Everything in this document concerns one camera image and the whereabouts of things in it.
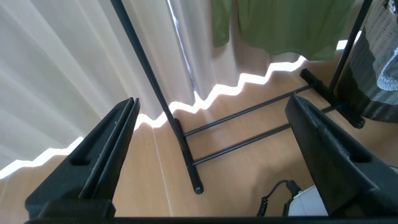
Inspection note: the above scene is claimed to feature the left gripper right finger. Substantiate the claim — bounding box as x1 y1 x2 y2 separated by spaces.
285 95 398 217

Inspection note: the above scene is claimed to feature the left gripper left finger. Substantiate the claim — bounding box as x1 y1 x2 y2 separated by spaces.
24 97 141 218

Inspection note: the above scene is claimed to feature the green printed t-shirt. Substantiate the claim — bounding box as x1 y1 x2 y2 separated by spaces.
211 0 356 62

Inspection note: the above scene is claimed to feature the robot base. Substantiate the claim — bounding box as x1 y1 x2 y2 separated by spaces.
284 184 330 218

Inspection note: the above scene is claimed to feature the white laundry basket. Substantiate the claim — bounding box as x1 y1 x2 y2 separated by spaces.
336 0 398 123

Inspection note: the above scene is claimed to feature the black clothes rack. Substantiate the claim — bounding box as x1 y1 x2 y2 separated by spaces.
110 0 374 195

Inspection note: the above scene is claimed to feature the beige curtain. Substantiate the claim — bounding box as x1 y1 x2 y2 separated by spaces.
0 0 364 171

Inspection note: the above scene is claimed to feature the black cable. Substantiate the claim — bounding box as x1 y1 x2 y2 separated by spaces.
256 179 303 218

